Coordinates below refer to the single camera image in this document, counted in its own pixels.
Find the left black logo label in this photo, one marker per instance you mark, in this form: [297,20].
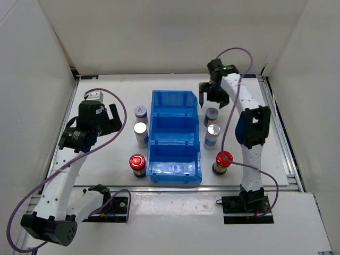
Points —
[89,77]

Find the near blue storage bin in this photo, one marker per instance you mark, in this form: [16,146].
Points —
[174,162]

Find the red-lid sauce jar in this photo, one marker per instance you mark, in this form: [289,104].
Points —
[222,162]
[138,165]

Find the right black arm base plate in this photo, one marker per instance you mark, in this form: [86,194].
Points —
[235,214]

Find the black logo label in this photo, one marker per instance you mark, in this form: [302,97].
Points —
[89,77]
[250,76]

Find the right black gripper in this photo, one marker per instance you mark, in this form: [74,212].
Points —
[223,99]

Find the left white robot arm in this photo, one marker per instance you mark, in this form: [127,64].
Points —
[53,219]

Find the right black logo label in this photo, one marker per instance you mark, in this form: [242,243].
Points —
[250,76]

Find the right red-lid sauce jar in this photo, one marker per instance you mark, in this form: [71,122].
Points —
[222,162]

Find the white-lid spice jar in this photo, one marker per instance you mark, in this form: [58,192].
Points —
[141,116]
[211,116]

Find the left red-lid sauce jar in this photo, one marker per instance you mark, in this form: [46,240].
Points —
[138,165]

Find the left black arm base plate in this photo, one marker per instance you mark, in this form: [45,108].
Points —
[116,210]

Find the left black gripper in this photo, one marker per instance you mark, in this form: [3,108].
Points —
[117,124]

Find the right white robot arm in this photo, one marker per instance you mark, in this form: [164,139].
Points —
[252,128]

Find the silver-lid blue-label bottle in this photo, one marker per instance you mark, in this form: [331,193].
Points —
[141,134]
[211,137]

